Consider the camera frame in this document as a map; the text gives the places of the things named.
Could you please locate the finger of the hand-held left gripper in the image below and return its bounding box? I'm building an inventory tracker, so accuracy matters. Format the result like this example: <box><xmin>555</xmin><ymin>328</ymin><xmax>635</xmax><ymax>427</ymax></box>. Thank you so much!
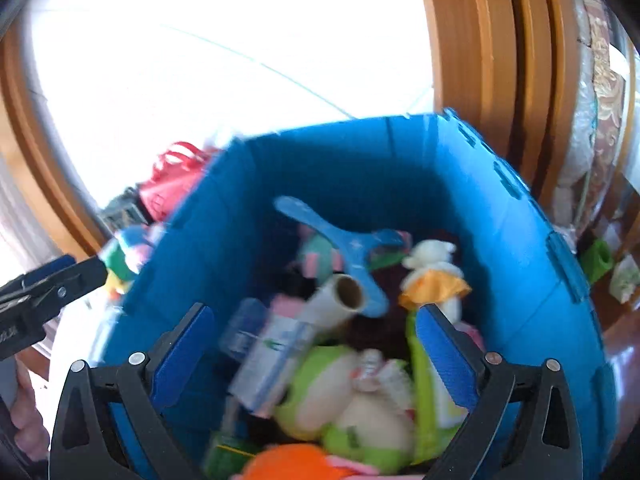
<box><xmin>0</xmin><ymin>255</ymin><xmax>77</xmax><ymax>292</ymax></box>
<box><xmin>0</xmin><ymin>257</ymin><xmax>109</xmax><ymax>317</ymax></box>

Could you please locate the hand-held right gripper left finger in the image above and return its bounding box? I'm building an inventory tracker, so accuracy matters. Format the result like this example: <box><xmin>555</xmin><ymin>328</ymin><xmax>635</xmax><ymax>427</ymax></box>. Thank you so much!
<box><xmin>49</xmin><ymin>302</ymin><xmax>216</xmax><ymax>480</ymax></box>

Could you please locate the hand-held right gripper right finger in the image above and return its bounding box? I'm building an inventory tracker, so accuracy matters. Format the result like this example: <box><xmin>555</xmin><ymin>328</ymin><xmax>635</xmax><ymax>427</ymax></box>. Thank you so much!
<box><xmin>415</xmin><ymin>304</ymin><xmax>586</xmax><ymax>480</ymax></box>

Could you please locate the pink green wet wipes pack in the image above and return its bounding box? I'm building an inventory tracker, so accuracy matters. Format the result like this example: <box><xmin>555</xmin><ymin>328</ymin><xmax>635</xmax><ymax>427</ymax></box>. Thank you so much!
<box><xmin>405</xmin><ymin>310</ymin><xmax>473</xmax><ymax>463</ymax></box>

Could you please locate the orange white plush toy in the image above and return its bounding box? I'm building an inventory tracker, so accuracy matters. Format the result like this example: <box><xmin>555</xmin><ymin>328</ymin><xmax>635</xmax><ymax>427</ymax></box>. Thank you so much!
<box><xmin>399</xmin><ymin>240</ymin><xmax>473</xmax><ymax>322</ymax></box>

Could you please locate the white blue medicine box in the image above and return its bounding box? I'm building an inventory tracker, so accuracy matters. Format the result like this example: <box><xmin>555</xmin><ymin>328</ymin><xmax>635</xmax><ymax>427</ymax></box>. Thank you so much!
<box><xmin>220</xmin><ymin>297</ymin><xmax>321</xmax><ymax>418</ymax></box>

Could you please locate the green medicine box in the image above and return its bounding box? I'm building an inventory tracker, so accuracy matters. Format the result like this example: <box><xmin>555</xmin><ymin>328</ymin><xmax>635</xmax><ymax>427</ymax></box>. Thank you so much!
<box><xmin>202</xmin><ymin>430</ymin><xmax>261</xmax><ymax>480</ymax></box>

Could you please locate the white roll with cardboard core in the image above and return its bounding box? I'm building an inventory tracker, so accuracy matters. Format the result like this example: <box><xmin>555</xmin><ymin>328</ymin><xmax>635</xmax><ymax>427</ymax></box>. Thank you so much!
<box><xmin>300</xmin><ymin>274</ymin><xmax>368</xmax><ymax>337</ymax></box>

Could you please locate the light green bug plush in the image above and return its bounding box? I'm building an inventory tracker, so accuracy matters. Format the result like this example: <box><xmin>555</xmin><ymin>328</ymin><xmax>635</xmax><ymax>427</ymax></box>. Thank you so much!
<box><xmin>274</xmin><ymin>345</ymin><xmax>416</xmax><ymax>476</ymax></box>

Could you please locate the orange-dressed pink plush toy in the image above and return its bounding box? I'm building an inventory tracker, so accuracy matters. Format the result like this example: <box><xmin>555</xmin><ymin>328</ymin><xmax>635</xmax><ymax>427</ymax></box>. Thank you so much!
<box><xmin>240</xmin><ymin>442</ymin><xmax>351</xmax><ymax>480</ymax></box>

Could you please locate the blue plastic crate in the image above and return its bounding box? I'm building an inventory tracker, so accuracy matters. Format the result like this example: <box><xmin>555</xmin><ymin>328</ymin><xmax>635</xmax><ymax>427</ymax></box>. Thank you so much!
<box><xmin>87</xmin><ymin>107</ymin><xmax>618</xmax><ymax>480</ymax></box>

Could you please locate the person's left hand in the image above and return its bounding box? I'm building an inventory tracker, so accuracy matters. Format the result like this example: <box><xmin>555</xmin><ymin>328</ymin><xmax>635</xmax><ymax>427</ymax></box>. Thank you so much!
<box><xmin>11</xmin><ymin>382</ymin><xmax>52</xmax><ymax>461</ymax></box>

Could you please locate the green plush toy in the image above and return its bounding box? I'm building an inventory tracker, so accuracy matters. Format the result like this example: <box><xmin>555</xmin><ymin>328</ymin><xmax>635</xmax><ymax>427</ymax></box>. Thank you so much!
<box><xmin>100</xmin><ymin>245</ymin><xmax>142</xmax><ymax>282</ymax></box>

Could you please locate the crinkled white red wrapper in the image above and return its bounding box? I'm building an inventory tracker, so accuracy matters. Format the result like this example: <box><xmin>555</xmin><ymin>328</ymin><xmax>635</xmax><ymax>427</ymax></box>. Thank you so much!
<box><xmin>350</xmin><ymin>350</ymin><xmax>417</xmax><ymax>412</ymax></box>

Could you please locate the blue plush toy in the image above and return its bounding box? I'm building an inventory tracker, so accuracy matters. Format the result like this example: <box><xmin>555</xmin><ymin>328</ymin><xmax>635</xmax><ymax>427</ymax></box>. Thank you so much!
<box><xmin>117</xmin><ymin>225</ymin><xmax>166</xmax><ymax>262</ymax></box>

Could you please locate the black gift bag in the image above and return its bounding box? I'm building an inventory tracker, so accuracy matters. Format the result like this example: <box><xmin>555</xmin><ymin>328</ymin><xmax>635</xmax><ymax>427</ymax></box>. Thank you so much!
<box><xmin>100</xmin><ymin>187</ymin><xmax>151</xmax><ymax>233</ymax></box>

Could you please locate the red hard-shell case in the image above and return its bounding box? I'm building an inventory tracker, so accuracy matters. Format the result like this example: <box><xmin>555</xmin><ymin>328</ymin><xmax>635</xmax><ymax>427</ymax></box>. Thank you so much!
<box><xmin>137</xmin><ymin>141</ymin><xmax>221</xmax><ymax>223</ymax></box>

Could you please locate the pastel plush toy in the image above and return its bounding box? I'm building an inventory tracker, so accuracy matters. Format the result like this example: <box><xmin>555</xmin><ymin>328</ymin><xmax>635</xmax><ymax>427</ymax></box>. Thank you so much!
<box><xmin>295</xmin><ymin>225</ymin><xmax>346</xmax><ymax>281</ymax></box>

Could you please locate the green plastic object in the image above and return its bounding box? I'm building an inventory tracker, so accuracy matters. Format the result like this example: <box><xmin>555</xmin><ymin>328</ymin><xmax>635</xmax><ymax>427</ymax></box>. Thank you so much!
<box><xmin>580</xmin><ymin>239</ymin><xmax>615</xmax><ymax>285</ymax></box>

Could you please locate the white green packet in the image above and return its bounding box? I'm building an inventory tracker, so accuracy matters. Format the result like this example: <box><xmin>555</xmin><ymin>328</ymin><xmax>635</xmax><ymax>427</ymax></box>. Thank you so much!
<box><xmin>609</xmin><ymin>255</ymin><xmax>640</xmax><ymax>304</ymax></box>

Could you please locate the patterned bedding in plastic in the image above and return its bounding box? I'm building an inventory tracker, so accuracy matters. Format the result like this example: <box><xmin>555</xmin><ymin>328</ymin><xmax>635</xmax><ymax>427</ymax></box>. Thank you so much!
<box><xmin>554</xmin><ymin>0</ymin><xmax>632</xmax><ymax>233</ymax></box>

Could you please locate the wooden wall trim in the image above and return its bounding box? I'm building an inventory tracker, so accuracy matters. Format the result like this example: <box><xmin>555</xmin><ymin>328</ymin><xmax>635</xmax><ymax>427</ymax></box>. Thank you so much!
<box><xmin>414</xmin><ymin>0</ymin><xmax>578</xmax><ymax>211</ymax></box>
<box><xmin>0</xmin><ymin>30</ymin><xmax>103</xmax><ymax>266</ymax></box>

